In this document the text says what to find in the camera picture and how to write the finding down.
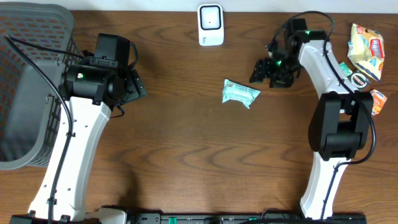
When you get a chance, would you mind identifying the teal crinkled snack pack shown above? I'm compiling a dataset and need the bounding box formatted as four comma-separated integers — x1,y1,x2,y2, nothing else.
222,79,261,109

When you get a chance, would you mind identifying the teal Kleenex tissue pack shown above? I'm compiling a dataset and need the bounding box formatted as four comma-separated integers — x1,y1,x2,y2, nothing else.
340,62,353,77

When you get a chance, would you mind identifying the dark green round-label pack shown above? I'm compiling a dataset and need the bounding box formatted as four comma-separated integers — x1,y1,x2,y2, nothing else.
348,70,371,91

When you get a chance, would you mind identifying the large yellow wipes pack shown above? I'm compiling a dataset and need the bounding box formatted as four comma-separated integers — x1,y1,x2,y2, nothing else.
347,24,386,82

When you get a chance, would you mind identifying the orange Kleenex tissue pack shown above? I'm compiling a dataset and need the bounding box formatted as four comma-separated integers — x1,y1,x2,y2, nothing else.
370,89,387,116

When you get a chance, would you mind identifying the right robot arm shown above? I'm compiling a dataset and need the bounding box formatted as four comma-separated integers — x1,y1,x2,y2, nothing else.
249,17,376,221

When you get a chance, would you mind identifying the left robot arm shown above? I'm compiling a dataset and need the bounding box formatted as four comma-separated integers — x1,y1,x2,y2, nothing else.
9,65,146,224

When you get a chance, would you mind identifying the white barcode scanner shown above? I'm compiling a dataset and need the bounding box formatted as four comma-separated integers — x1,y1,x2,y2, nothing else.
197,3,224,47

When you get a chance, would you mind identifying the dark grey plastic basket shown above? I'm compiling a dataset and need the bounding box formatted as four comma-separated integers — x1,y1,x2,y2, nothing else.
1,2,80,170

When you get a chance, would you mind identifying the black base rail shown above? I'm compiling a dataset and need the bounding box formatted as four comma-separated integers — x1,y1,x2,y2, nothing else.
102,205,368,224

